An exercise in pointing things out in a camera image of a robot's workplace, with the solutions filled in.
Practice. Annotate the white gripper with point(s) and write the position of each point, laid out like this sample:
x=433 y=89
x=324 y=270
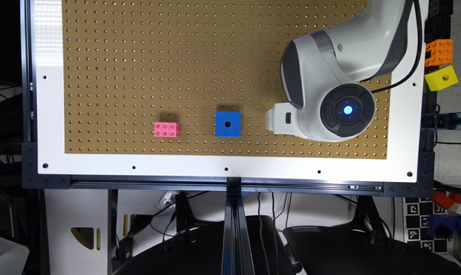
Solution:
x=282 y=119

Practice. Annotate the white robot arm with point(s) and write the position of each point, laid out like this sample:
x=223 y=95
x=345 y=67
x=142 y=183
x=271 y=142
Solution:
x=322 y=73

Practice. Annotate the blue cube block with hole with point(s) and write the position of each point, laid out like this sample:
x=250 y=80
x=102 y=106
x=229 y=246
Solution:
x=227 y=124

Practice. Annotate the yellow cube block with hole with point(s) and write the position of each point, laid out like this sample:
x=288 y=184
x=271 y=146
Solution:
x=441 y=78

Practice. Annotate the purple block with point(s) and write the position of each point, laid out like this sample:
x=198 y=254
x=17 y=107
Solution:
x=440 y=226

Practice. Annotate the pink studded brick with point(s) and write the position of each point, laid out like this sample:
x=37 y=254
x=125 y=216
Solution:
x=166 y=129

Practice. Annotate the black office chair right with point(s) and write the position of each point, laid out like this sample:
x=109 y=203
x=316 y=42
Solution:
x=337 y=251

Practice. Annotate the black office chair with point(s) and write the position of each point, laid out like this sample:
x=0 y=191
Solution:
x=202 y=254
x=337 y=251

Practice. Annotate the brown perforated pegboard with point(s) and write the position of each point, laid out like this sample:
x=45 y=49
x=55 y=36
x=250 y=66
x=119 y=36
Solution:
x=130 y=63

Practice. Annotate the black office chair left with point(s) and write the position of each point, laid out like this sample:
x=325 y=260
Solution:
x=202 y=254

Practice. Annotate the fiducial marker board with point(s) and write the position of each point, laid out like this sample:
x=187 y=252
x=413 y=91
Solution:
x=416 y=215

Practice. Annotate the orange studded brick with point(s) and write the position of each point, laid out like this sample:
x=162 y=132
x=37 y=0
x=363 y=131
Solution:
x=441 y=52

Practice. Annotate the black studded brick stack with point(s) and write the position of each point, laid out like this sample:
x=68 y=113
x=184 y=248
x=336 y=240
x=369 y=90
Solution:
x=438 y=23

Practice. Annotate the red orange brick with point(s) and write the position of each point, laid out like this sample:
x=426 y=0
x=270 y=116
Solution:
x=449 y=201

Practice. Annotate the dark aluminium table frame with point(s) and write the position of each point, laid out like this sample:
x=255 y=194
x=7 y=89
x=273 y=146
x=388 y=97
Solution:
x=86 y=196

